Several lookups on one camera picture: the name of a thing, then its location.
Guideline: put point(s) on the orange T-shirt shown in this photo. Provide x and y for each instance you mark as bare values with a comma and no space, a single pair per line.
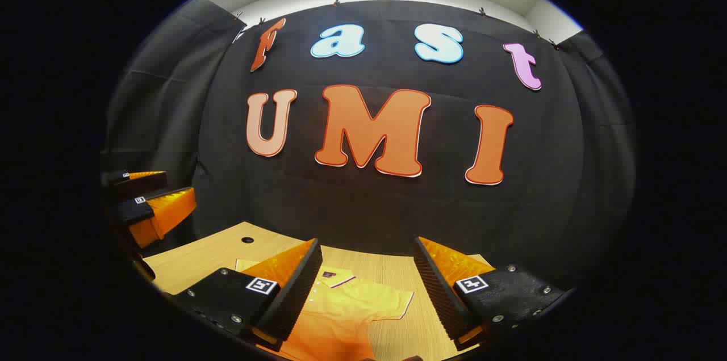
346,310

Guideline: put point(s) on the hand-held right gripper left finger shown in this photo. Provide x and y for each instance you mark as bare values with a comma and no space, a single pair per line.
298,293

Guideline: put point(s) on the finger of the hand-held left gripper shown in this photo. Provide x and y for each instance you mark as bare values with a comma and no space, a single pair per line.
142,182
164,213

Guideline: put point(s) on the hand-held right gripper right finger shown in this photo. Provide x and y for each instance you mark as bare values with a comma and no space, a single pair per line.
437,293

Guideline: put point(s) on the black backdrop cloth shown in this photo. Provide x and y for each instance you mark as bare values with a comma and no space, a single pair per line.
397,213

